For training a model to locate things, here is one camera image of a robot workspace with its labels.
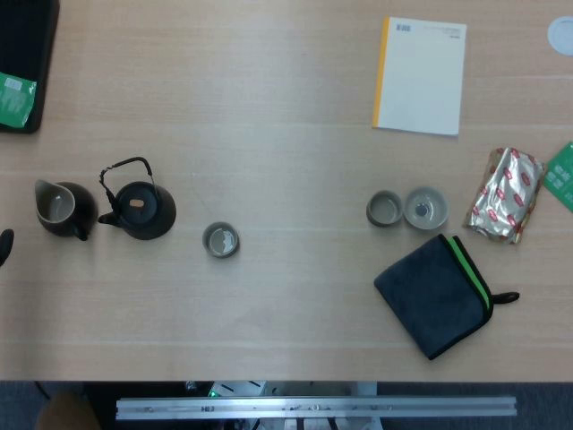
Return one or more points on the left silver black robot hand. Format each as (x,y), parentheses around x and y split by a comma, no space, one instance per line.
(4,246)

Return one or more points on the olive teacup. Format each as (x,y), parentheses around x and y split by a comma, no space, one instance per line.
(220,242)

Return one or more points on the empty dark teacup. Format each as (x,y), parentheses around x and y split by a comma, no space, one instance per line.
(383,208)

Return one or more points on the dark pitcher with grey inside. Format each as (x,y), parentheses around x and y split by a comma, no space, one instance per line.
(56,206)

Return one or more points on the green packet with white label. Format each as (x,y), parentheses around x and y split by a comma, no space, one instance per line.
(13,105)

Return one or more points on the black rectangular tray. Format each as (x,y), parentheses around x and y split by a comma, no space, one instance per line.
(24,40)

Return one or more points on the grey cloth with green stripe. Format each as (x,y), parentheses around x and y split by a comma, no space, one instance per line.
(430,295)

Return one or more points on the white notebook with yellow spine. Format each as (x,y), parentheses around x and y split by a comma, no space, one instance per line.
(421,76)

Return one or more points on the silver foil pack red labels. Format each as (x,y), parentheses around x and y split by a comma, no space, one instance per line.
(503,197)

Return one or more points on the green tea packet white print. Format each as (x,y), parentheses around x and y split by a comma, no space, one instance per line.
(561,179)

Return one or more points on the aluminium profile rail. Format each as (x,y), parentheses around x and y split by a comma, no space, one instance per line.
(313,407)

